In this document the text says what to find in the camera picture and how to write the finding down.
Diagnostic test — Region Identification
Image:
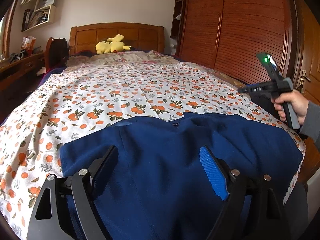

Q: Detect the yellow pikachu plush toy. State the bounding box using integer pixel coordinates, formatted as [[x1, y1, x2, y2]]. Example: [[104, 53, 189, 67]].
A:
[[95, 34, 134, 55]]

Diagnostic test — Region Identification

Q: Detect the wooden bed headboard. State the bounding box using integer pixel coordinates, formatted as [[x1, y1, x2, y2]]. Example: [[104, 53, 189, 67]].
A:
[[68, 22, 166, 57]]

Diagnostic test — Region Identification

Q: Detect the floral quilt blanket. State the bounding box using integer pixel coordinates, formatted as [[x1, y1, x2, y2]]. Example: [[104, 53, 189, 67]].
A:
[[65, 50, 245, 88]]

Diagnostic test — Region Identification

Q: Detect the navy blue suit jacket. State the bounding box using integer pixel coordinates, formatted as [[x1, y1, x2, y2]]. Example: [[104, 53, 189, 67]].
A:
[[60, 113, 303, 239]]

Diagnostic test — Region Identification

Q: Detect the orange white paper bag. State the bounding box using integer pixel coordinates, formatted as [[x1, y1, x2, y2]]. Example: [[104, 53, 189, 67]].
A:
[[21, 36, 36, 56]]

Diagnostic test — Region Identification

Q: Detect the white wall shelf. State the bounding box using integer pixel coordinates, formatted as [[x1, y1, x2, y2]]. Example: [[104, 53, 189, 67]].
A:
[[20, 0, 56, 32]]

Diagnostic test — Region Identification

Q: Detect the wooden louvered wardrobe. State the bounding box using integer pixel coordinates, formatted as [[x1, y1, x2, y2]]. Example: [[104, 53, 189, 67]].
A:
[[171, 0, 297, 83]]

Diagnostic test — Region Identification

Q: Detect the wooden desk cabinet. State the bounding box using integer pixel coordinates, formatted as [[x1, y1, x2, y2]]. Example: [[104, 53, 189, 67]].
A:
[[1, 52, 44, 93]]

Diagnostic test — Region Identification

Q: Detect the grey sleeved right forearm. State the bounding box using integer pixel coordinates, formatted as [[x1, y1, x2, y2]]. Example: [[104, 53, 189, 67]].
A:
[[300, 101, 320, 151]]

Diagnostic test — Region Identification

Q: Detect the wooden door with handle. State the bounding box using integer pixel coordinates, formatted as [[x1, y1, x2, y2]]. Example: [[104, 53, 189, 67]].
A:
[[299, 0, 320, 105]]

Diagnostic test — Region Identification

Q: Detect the orange print bed sheet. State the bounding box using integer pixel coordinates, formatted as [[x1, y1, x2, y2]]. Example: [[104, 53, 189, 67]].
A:
[[0, 61, 307, 240]]

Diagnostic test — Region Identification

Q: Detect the window with wooden frame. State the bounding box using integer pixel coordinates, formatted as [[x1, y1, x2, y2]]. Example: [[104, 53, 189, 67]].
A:
[[1, 0, 18, 60]]

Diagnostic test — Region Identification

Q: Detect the person right hand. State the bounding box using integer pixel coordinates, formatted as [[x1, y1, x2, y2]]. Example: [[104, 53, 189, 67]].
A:
[[271, 89, 309, 125]]

